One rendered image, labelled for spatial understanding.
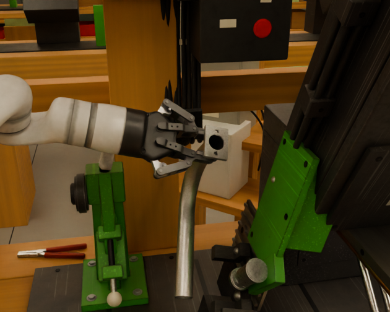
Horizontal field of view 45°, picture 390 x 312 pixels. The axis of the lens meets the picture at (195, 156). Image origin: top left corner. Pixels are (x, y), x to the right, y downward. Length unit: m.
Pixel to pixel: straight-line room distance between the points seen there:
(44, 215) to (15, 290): 2.03
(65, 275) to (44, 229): 1.91
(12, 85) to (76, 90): 0.38
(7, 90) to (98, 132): 0.14
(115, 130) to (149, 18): 0.31
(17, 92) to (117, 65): 0.31
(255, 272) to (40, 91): 0.60
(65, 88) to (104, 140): 0.38
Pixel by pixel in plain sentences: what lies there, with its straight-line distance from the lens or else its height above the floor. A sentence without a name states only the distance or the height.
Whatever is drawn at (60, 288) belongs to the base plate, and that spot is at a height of 0.90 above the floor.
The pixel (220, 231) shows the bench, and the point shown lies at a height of 0.88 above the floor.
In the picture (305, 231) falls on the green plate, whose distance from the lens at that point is 0.76.
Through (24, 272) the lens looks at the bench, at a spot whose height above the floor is 0.88.
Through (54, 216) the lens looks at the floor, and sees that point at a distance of 3.08.
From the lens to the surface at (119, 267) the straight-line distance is 0.92.
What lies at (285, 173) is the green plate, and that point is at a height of 1.22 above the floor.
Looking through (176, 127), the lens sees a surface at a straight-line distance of 0.75.
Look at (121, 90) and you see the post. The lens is 0.98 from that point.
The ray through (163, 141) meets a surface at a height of 1.27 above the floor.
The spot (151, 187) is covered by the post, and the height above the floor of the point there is 1.05.
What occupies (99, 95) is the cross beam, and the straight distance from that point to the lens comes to 1.07.
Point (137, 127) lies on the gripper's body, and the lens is 0.71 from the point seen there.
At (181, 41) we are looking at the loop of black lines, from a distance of 0.97.
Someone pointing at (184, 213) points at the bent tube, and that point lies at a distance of 0.84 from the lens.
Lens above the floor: 1.55
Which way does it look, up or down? 24 degrees down
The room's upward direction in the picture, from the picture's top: straight up
